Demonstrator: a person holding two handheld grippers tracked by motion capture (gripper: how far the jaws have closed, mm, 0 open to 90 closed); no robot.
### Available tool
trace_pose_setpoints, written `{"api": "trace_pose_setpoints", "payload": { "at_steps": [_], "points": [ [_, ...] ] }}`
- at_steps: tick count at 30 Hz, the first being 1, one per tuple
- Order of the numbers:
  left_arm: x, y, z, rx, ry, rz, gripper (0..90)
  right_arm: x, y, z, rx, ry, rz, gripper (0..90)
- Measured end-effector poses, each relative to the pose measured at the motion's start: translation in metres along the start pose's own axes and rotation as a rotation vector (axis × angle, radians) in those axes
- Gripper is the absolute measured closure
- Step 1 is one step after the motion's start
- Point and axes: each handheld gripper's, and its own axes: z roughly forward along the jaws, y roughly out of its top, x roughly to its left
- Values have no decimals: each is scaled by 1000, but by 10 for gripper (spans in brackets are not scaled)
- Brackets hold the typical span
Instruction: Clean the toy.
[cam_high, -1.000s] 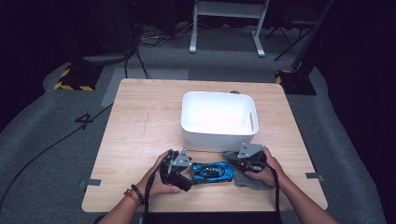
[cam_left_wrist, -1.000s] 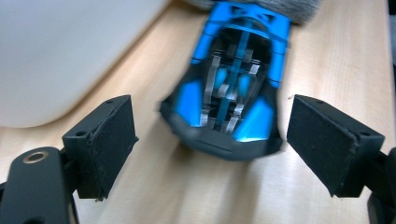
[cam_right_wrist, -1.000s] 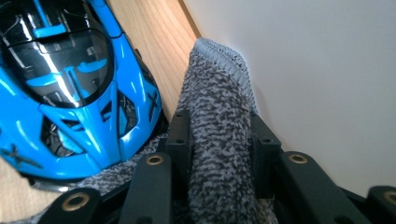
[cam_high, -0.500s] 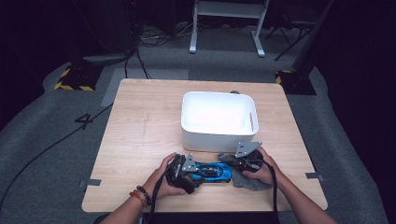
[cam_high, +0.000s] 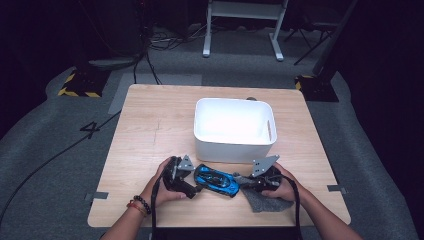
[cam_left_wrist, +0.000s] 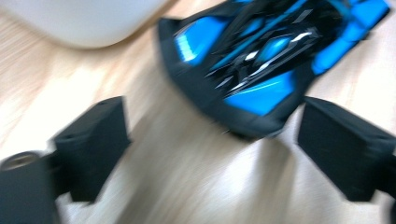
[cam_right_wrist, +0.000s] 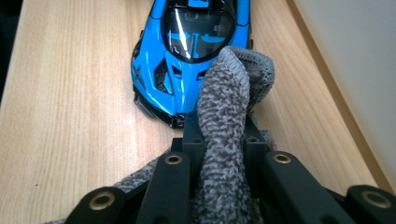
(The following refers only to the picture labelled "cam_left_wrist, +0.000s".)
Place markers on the blue toy car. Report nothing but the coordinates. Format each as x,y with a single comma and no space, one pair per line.
249,62

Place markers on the white plastic bin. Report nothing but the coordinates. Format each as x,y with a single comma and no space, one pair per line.
84,21

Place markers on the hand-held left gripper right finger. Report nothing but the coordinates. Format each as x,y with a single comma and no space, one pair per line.
342,149

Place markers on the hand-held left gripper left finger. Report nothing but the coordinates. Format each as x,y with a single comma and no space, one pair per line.
93,149

